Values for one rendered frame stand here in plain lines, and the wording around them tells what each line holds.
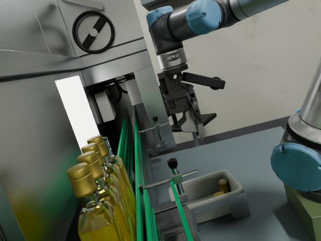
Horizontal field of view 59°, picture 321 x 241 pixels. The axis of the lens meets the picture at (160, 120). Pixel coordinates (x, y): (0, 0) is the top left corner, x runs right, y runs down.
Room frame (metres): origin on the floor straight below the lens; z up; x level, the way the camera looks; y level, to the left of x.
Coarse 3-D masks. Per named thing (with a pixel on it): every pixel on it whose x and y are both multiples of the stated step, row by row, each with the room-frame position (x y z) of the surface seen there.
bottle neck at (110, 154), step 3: (105, 138) 0.65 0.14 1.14; (105, 141) 0.65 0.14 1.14; (105, 144) 0.64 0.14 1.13; (108, 144) 0.65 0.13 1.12; (108, 147) 0.65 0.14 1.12; (108, 150) 0.64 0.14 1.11; (111, 150) 0.66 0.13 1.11; (108, 153) 0.64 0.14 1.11; (111, 153) 0.65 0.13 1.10; (108, 156) 0.64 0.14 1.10; (111, 156) 0.65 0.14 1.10
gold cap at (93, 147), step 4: (88, 144) 0.55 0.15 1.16; (92, 144) 0.54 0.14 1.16; (96, 144) 0.53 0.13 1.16; (84, 148) 0.53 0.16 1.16; (88, 148) 0.52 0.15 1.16; (92, 148) 0.52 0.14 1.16; (96, 148) 0.53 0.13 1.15; (84, 152) 0.52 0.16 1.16; (96, 152) 0.53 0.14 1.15; (100, 152) 0.54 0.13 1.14; (100, 156) 0.53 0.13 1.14; (100, 160) 0.53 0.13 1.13; (104, 160) 0.54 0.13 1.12; (100, 164) 0.53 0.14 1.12
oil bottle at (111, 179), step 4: (108, 176) 0.53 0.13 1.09; (112, 176) 0.54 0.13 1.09; (116, 176) 0.56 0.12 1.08; (104, 180) 0.52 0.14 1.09; (108, 180) 0.52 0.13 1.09; (112, 180) 0.52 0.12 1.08; (116, 180) 0.54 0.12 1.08; (108, 184) 0.52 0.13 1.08; (112, 184) 0.52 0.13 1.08; (116, 184) 0.53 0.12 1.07; (120, 188) 0.55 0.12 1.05; (120, 192) 0.53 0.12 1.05; (124, 196) 0.56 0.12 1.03; (124, 200) 0.54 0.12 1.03; (124, 204) 0.53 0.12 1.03; (128, 208) 0.56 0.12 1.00; (128, 212) 0.54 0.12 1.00; (128, 216) 0.53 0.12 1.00; (132, 220) 0.55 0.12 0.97; (132, 224) 0.54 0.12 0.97; (132, 228) 0.53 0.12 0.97; (136, 232) 0.55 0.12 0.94; (136, 236) 0.54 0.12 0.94; (136, 240) 0.52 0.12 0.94
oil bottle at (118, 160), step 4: (116, 156) 0.65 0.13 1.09; (112, 160) 0.64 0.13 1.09; (116, 160) 0.64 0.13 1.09; (120, 160) 0.66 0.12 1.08; (120, 164) 0.64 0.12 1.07; (120, 168) 0.63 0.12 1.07; (124, 168) 0.66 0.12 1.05; (124, 172) 0.64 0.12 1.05; (124, 176) 0.63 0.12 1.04; (128, 180) 0.66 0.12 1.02; (128, 184) 0.64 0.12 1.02; (128, 188) 0.63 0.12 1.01; (128, 192) 0.63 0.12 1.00; (132, 192) 0.66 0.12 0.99; (132, 196) 0.64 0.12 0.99; (132, 200) 0.63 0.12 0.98
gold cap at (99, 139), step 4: (96, 136) 0.60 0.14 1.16; (100, 136) 0.59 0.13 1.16; (88, 140) 0.59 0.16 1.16; (92, 140) 0.58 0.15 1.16; (96, 140) 0.58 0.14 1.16; (100, 140) 0.59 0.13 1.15; (100, 144) 0.58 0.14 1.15; (104, 144) 0.59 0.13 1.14; (100, 148) 0.58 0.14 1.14; (104, 148) 0.59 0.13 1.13; (104, 152) 0.59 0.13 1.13; (104, 156) 0.58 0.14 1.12
